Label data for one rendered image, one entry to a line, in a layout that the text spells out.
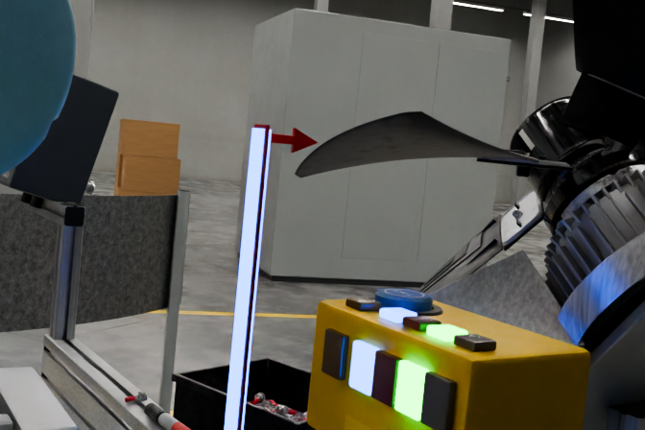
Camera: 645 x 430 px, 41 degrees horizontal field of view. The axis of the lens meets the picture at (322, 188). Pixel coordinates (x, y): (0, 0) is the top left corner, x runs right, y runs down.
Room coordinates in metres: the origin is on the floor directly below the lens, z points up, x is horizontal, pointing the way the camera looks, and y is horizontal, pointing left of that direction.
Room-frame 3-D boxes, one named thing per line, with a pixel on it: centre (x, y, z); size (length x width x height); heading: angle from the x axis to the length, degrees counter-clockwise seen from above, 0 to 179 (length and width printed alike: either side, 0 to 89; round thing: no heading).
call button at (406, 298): (0.59, -0.06, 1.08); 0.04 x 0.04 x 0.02
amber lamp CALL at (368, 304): (0.57, -0.04, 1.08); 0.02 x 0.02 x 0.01; 33
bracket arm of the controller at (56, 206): (1.33, 0.42, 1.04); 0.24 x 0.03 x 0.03; 33
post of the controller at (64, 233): (1.25, 0.36, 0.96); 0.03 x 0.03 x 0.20; 33
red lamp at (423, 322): (0.53, -0.07, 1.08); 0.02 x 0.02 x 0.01; 33
